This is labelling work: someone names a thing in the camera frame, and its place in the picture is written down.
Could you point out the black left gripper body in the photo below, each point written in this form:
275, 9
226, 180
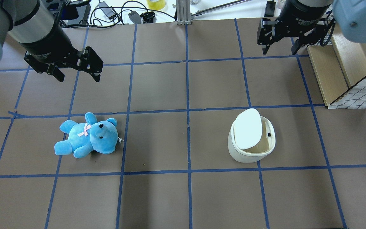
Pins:
48, 41

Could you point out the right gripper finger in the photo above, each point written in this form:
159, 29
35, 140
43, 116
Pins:
266, 46
297, 45

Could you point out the yellow tape roll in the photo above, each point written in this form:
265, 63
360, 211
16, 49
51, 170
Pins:
156, 4

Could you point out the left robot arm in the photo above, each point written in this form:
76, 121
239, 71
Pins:
35, 25

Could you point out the white trash can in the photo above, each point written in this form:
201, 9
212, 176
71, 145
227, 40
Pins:
251, 137

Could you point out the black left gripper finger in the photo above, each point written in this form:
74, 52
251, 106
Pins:
54, 71
94, 73

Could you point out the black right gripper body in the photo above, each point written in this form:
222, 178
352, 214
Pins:
300, 14

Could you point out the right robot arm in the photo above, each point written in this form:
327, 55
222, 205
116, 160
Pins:
155, 42

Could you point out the black power adapter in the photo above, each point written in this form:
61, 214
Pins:
107, 10

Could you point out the wooden shelf with wire mesh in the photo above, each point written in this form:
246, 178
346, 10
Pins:
340, 70

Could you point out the blue teddy bear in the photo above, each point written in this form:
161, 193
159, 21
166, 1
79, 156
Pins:
84, 138

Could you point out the aluminium frame post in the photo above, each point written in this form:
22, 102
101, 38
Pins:
183, 12

